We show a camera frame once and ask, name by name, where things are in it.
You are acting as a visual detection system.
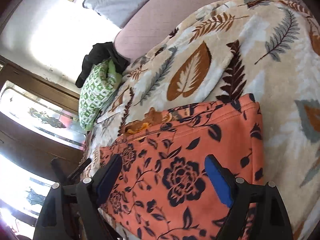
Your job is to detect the orange black floral garment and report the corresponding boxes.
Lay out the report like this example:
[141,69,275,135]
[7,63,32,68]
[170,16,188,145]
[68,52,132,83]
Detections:
[100,94,264,239]

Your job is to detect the green white patterned pillow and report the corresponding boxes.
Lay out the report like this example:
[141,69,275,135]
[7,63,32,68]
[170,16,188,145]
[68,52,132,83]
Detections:
[78,60,122,131]

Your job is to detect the black cloth bundle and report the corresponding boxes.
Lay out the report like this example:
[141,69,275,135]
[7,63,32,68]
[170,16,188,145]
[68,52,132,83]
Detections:
[75,42,130,88]

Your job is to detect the cream leaf-pattern fleece blanket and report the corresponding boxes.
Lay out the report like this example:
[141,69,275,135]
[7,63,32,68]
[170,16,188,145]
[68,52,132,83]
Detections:
[84,0,319,239]

